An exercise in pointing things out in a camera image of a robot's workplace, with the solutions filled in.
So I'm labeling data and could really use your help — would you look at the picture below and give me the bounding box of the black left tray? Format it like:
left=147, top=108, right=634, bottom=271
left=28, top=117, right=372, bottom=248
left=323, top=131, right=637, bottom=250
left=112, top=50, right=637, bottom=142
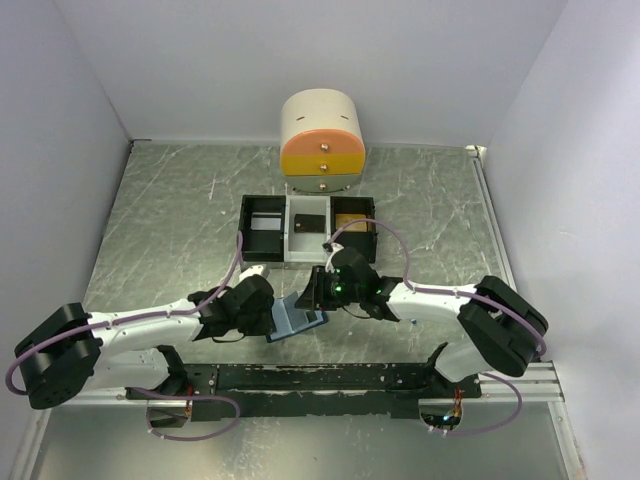
left=238, top=195, right=286, bottom=263

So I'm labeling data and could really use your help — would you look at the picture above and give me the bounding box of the white middle tray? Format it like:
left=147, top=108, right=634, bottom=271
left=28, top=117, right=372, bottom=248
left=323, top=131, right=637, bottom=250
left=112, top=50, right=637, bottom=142
left=284, top=195, right=331, bottom=264

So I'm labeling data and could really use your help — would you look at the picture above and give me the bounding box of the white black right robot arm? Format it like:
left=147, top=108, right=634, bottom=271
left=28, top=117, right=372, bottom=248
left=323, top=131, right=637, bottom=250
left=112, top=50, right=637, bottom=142
left=295, top=247, right=549, bottom=398

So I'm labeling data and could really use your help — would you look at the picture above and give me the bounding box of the black tray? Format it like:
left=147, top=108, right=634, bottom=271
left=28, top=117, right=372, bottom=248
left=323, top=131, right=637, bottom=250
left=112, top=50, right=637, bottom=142
left=330, top=196, right=377, bottom=264
left=238, top=195, right=286, bottom=263

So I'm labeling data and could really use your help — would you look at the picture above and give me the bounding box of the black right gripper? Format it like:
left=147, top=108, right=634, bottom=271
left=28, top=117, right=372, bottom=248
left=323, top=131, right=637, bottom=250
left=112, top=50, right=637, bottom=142
left=294, top=266, right=362, bottom=311

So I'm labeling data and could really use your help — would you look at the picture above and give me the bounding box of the black right tray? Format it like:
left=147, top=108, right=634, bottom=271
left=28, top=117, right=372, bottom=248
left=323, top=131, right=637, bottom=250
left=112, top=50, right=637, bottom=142
left=330, top=196, right=377, bottom=264

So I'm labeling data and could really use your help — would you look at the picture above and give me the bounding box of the silver card in tray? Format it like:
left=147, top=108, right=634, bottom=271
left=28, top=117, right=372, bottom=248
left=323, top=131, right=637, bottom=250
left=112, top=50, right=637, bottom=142
left=250, top=212, right=282, bottom=231

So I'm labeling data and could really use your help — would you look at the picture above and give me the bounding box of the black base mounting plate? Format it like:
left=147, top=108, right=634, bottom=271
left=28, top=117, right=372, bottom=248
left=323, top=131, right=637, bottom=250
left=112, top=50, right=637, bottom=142
left=124, top=362, right=484, bottom=421

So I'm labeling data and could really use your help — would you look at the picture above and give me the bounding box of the gold card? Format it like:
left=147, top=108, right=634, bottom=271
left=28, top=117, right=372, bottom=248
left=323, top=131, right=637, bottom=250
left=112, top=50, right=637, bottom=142
left=333, top=213, right=372, bottom=234

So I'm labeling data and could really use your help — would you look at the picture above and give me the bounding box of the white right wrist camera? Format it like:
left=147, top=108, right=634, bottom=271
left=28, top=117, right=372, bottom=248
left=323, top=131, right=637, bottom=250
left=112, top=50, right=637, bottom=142
left=322, top=242, right=344, bottom=271

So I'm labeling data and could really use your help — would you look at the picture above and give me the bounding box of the black card in tray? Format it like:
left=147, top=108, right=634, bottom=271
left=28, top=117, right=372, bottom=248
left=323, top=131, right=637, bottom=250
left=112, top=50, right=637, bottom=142
left=293, top=213, right=326, bottom=234

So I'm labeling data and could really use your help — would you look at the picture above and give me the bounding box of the round three-drawer storage box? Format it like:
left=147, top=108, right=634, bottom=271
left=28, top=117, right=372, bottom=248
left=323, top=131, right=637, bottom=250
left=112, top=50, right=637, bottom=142
left=280, top=88, right=366, bottom=193

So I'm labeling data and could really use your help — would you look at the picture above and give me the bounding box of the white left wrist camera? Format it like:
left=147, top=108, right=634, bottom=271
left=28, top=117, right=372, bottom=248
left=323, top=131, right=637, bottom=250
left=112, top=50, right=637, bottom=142
left=238, top=264, right=269, bottom=282

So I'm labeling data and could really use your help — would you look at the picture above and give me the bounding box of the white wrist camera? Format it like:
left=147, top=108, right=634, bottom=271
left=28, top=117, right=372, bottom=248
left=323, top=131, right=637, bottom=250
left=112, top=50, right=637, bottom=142
left=238, top=264, right=269, bottom=282
left=322, top=242, right=344, bottom=271

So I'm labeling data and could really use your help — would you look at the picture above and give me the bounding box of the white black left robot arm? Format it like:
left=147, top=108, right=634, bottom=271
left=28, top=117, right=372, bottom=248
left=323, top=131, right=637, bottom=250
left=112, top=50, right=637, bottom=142
left=14, top=275, right=275, bottom=410

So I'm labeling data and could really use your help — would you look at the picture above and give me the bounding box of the blue leather card holder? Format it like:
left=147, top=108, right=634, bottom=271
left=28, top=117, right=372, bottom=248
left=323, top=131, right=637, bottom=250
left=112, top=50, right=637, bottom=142
left=266, top=292, right=329, bottom=343

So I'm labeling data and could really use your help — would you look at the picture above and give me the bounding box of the gold card in tray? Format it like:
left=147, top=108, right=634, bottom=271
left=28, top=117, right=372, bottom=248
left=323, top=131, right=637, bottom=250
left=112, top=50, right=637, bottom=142
left=333, top=213, right=372, bottom=234

